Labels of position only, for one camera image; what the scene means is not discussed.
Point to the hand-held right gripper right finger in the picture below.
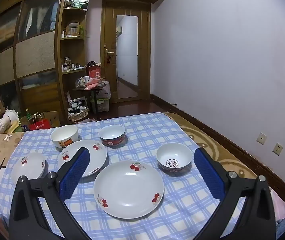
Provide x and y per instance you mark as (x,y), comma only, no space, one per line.
(210,177)

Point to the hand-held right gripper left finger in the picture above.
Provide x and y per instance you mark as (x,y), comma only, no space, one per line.
(73,177)

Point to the wooden door with mirror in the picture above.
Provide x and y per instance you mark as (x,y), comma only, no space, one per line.
(110,30)

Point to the red paper bag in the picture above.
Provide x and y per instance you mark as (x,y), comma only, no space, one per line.
(94,73)

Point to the wicker basket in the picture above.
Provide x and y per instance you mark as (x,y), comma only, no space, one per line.
(78,116)

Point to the blue checkered cloth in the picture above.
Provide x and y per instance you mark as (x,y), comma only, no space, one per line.
(142,150)

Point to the white bowl with orange print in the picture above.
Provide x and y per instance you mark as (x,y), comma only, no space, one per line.
(63,132)

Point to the small black side table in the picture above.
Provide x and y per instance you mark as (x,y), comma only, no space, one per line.
(93,100)

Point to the small white cherry plate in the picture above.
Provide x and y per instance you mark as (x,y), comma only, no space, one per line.
(30,170)

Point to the yellow green bag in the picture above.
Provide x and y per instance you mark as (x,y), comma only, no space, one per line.
(15,127)

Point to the green bottle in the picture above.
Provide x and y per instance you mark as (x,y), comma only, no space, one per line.
(28,115)

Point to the white storage box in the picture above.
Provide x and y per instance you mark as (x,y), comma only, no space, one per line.
(105,95)

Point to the wooden wardrobe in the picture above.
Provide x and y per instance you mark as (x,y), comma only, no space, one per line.
(35,55)

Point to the pink bedsheet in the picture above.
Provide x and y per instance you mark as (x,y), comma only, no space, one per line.
(281,210)

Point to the large white cherry plate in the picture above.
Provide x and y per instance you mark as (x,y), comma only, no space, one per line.
(128,192)

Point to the medium white cherry plate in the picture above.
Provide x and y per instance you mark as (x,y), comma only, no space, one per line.
(95,157)

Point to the beige wall socket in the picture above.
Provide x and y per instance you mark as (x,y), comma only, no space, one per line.
(278,148)
(261,138)

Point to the wooden corner shelf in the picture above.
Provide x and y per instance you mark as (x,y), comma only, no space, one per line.
(73,38)

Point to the red patterned bowl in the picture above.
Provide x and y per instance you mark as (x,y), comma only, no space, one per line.
(112,140)

